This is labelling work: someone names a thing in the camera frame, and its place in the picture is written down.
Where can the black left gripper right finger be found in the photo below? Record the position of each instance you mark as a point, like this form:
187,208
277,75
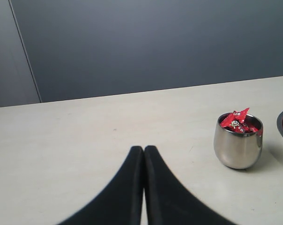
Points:
168,202

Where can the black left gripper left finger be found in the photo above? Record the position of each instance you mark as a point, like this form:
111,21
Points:
120,202

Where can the stainless steel cup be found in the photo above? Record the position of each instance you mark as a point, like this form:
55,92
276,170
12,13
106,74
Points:
238,150

